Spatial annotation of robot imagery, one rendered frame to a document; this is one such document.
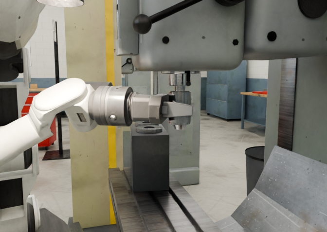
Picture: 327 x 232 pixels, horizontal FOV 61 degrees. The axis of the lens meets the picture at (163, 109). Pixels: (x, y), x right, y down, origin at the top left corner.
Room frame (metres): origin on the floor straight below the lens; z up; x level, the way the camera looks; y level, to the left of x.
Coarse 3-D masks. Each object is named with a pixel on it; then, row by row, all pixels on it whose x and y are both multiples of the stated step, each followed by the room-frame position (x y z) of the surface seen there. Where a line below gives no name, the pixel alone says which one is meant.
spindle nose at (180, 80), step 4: (168, 76) 0.59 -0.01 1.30; (172, 76) 0.57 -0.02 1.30; (176, 76) 0.57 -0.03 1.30; (180, 76) 0.57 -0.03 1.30; (184, 76) 0.57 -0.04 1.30; (168, 80) 0.59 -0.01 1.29; (172, 80) 0.57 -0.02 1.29; (176, 80) 0.57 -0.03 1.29; (180, 80) 0.57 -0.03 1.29; (184, 80) 0.57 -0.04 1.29; (168, 84) 0.59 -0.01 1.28; (172, 84) 0.57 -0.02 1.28; (176, 84) 0.57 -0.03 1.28; (180, 84) 0.57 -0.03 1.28; (184, 84) 0.57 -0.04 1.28
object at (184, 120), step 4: (172, 96) 0.57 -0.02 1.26; (176, 96) 0.57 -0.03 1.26; (180, 96) 0.57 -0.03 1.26; (184, 96) 0.57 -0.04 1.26; (188, 96) 0.57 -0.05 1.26; (172, 100) 0.57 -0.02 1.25; (176, 100) 0.57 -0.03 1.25; (180, 100) 0.57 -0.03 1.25; (184, 100) 0.57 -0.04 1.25; (188, 100) 0.57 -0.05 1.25; (188, 104) 0.57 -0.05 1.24; (184, 116) 0.57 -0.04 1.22; (188, 116) 0.57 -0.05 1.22; (172, 120) 0.57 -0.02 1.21; (176, 120) 0.57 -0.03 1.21; (180, 120) 0.57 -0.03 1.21; (184, 120) 0.57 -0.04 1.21; (188, 120) 0.57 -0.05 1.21; (172, 124) 0.57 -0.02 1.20; (176, 124) 0.57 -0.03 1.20; (180, 124) 0.57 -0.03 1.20; (184, 124) 0.57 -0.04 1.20; (188, 124) 0.58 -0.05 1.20
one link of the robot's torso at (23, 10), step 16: (0, 0) 0.68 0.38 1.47; (16, 0) 0.72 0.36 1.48; (32, 0) 0.78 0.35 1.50; (0, 16) 0.69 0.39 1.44; (16, 16) 0.72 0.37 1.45; (32, 16) 0.83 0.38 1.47; (0, 32) 0.73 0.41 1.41; (16, 32) 0.76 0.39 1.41; (32, 32) 0.92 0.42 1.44; (0, 48) 0.82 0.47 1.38; (16, 48) 0.87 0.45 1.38
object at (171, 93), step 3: (171, 90) 0.59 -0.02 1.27; (174, 90) 0.59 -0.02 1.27; (186, 90) 0.59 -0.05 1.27; (189, 90) 0.59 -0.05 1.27; (171, 93) 0.57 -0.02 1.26; (174, 93) 0.57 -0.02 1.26; (177, 93) 0.57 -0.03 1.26; (180, 93) 0.57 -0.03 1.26; (183, 93) 0.57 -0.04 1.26; (186, 93) 0.57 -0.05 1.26; (189, 93) 0.58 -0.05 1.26
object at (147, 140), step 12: (132, 132) 0.90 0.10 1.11; (144, 132) 0.88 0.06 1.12; (156, 132) 0.89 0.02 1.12; (132, 144) 0.86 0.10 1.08; (144, 144) 0.86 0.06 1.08; (156, 144) 0.87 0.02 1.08; (168, 144) 0.87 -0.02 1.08; (132, 156) 0.86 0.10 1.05; (144, 156) 0.86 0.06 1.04; (156, 156) 0.87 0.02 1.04; (168, 156) 0.87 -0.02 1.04; (132, 168) 0.86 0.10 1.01; (144, 168) 0.86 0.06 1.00; (156, 168) 0.87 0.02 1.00; (168, 168) 0.87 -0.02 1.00; (132, 180) 0.86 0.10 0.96; (144, 180) 0.86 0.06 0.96; (156, 180) 0.87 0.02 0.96; (168, 180) 0.87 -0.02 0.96
